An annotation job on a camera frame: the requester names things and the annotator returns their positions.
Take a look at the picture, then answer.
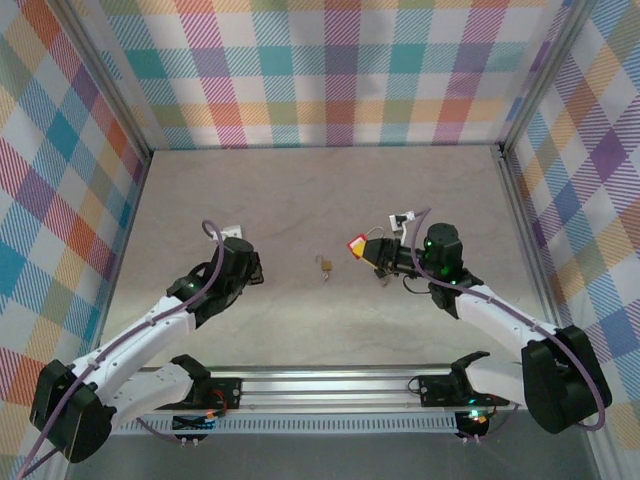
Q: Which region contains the blue terminal board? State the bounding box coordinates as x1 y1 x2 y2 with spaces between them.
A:
172 409 219 434

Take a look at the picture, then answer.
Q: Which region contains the small board with LED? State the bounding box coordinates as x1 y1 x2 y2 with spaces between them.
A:
453 408 492 441

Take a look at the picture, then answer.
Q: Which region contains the purple cable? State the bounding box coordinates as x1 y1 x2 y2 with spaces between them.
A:
18 219 225 480
399 207 612 442

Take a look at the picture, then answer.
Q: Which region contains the thin black wire loop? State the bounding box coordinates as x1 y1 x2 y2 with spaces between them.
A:
401 275 435 297

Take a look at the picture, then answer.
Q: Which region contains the aluminium frame bar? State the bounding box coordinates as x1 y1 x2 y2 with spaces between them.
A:
492 144 569 331
89 149 154 374

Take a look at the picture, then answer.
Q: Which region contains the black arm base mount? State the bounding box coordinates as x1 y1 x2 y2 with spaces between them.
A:
417 375 501 408
198 377 244 413

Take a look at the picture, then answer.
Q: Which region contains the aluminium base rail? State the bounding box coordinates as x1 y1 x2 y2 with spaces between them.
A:
134 363 524 414

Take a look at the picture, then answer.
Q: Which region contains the white slotted cable duct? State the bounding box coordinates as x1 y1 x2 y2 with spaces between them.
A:
112 412 484 437

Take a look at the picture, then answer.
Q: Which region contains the short aluminium frame post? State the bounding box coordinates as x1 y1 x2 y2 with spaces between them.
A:
584 429 619 480

